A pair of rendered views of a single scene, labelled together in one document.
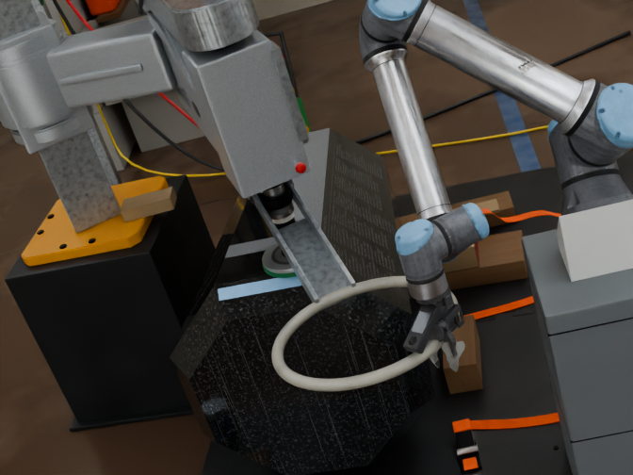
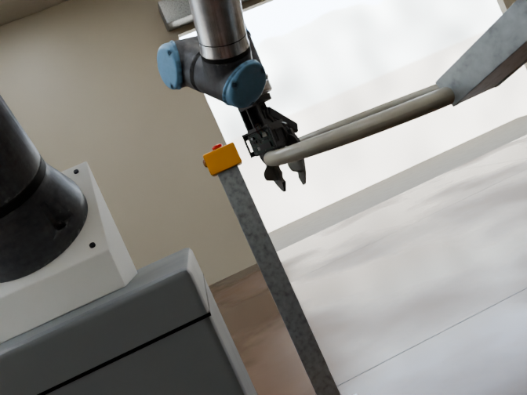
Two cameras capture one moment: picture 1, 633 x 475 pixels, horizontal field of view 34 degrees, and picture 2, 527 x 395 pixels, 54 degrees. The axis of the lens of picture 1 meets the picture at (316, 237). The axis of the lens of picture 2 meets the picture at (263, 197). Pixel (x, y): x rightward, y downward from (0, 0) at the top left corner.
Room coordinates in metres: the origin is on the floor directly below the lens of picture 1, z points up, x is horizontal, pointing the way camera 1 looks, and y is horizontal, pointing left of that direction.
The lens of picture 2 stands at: (3.05, -0.62, 0.90)
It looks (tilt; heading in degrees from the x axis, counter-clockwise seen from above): 1 degrees down; 162
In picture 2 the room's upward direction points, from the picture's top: 24 degrees counter-clockwise
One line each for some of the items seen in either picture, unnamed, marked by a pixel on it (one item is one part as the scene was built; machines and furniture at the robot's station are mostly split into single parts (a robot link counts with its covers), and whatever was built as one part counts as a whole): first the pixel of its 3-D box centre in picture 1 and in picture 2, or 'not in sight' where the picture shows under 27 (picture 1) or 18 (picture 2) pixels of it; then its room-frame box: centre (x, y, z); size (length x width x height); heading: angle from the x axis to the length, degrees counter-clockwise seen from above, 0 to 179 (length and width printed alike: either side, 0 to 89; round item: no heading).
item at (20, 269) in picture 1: (133, 299); not in sight; (3.69, 0.79, 0.37); 0.66 x 0.66 x 0.74; 74
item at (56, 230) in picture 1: (96, 219); not in sight; (3.69, 0.79, 0.76); 0.49 x 0.49 x 0.05; 74
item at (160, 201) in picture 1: (148, 204); not in sight; (3.57, 0.57, 0.81); 0.20 x 0.10 x 0.05; 82
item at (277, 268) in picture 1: (295, 252); not in sight; (2.79, 0.08, 0.85); 0.21 x 0.21 x 0.01
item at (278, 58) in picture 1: (286, 91); not in sight; (2.74, -0.05, 1.38); 0.08 x 0.03 x 0.28; 10
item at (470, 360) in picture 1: (462, 353); not in sight; (3.05, -0.38, 0.07); 0.30 x 0.12 x 0.12; 165
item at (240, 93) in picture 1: (241, 107); not in sight; (2.86, 0.09, 1.32); 0.36 x 0.22 x 0.45; 10
